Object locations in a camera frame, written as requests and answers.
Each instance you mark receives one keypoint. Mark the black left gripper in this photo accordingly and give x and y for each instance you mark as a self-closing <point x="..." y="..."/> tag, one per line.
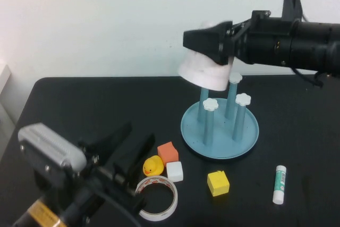
<point x="106" y="184"/>

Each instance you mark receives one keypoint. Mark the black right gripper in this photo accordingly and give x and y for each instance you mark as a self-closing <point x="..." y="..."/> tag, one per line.
<point x="263" y="43"/>

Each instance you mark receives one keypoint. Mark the pink plastic cup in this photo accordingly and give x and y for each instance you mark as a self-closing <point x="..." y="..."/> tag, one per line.
<point x="204" y="75"/>

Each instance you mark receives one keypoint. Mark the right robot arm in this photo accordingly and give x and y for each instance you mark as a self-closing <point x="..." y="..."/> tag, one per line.
<point x="318" y="46"/>

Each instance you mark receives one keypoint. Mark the blue four-peg cup stand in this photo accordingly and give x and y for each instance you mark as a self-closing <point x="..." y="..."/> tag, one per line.
<point x="220" y="147"/>

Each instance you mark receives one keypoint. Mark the yellow rubber duck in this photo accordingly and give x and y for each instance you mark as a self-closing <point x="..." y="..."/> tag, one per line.
<point x="155" y="167"/>

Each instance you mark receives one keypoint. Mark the orange foam cube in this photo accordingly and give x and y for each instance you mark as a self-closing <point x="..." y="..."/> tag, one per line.
<point x="167" y="151"/>

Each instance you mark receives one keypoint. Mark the white foam cube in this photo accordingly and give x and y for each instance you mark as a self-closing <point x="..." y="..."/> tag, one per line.
<point x="174" y="171"/>

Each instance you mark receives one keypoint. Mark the white tape roll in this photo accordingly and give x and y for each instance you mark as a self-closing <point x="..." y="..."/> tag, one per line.
<point x="172" y="197"/>

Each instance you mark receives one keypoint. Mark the yellow foam cube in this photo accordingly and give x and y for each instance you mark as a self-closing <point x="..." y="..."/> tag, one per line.
<point x="219" y="184"/>

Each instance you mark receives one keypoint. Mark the green white glue stick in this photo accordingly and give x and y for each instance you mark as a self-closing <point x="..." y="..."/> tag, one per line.
<point x="279" y="184"/>

